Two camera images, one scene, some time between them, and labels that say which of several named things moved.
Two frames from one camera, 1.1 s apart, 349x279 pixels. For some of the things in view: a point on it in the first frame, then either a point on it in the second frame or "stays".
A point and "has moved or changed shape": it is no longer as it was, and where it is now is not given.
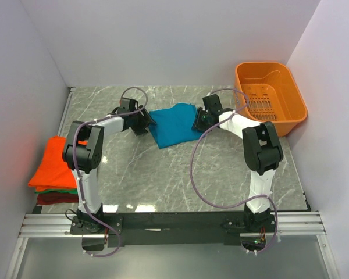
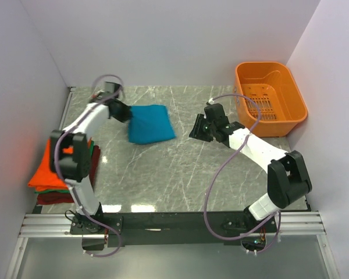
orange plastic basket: (273, 96) stays
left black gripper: (146, 121) to (126, 114)
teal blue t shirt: (174, 125) has moved or changed shape
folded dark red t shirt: (56, 197) stays
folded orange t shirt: (53, 173) stays
